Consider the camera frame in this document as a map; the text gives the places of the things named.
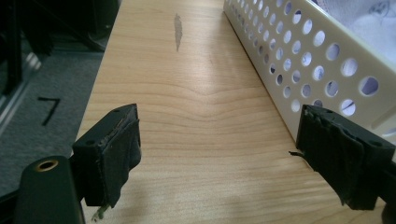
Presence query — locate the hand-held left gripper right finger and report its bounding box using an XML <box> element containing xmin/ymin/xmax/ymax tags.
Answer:
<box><xmin>289</xmin><ymin>104</ymin><xmax>396</xmax><ymax>211</ymax></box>

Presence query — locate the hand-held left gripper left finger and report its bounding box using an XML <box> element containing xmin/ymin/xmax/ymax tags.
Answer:
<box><xmin>71</xmin><ymin>103</ymin><xmax>143</xmax><ymax>209</ymax></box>

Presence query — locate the cream perforated plastic basket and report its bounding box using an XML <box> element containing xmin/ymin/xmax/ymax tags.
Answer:
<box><xmin>222</xmin><ymin>0</ymin><xmax>396</xmax><ymax>162</ymax></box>

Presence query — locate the pale printed cloth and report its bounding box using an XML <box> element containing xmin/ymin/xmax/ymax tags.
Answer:
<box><xmin>311</xmin><ymin>0</ymin><xmax>396</xmax><ymax>63</ymax></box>

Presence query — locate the dark metal stand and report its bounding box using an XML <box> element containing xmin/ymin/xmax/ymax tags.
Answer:
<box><xmin>0</xmin><ymin>0</ymin><xmax>120</xmax><ymax>125</ymax></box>

